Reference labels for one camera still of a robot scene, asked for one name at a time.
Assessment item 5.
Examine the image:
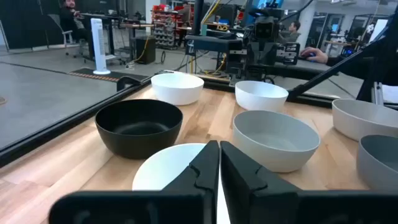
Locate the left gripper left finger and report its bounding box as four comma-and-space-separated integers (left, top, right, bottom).
163, 140, 220, 224

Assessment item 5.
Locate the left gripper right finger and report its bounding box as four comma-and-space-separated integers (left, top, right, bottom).
220, 140, 300, 224

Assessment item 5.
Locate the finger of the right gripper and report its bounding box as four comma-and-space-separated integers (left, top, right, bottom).
249, 45, 264, 67
262, 45, 277, 67

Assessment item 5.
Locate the white bowl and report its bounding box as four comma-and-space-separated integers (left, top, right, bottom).
132, 142, 231, 224
150, 72, 205, 106
234, 80, 289, 113

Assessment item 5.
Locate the black bowl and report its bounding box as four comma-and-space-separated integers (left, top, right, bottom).
95, 98, 183, 160

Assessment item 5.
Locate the dark grey bowl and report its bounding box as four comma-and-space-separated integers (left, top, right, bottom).
356, 134, 398, 191

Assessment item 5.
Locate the person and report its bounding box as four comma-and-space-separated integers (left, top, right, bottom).
277, 21, 302, 44
178, 1, 194, 29
58, 0, 91, 41

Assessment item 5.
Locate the person's hand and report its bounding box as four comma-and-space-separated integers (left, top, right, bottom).
299, 46, 330, 65

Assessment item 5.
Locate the light grey bowl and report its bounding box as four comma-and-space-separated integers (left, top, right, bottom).
232, 110, 322, 174
331, 98, 398, 141

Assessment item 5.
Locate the black equipment table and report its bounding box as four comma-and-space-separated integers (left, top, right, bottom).
185, 34, 244, 54

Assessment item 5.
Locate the white screen panel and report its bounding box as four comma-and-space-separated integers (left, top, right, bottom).
368, 17, 389, 43

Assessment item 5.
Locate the shelf rack with red bins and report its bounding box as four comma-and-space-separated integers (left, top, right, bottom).
150, 3, 185, 50

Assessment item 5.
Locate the silver aluminium profile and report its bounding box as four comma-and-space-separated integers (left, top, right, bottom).
371, 81, 386, 106

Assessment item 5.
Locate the black speaker box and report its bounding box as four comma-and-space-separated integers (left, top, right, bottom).
134, 35, 157, 65

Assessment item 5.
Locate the brown horizontal tube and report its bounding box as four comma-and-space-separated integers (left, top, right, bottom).
119, 22, 155, 30

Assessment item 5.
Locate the black floor mat orange edge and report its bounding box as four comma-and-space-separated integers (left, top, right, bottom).
67, 67, 150, 83

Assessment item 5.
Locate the black desk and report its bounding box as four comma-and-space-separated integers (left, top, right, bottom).
79, 12, 137, 62

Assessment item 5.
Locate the white tower fan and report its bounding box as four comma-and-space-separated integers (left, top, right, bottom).
90, 17, 111, 76

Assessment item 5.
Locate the grey office chair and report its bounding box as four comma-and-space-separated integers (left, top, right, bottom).
48, 14, 90, 58

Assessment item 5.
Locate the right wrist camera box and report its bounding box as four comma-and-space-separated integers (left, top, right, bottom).
254, 15, 280, 41

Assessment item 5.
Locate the black vertical post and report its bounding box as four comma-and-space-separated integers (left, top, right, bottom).
192, 0, 205, 35

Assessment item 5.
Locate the black aluminium table frame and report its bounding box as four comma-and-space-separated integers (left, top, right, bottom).
0, 14, 398, 169

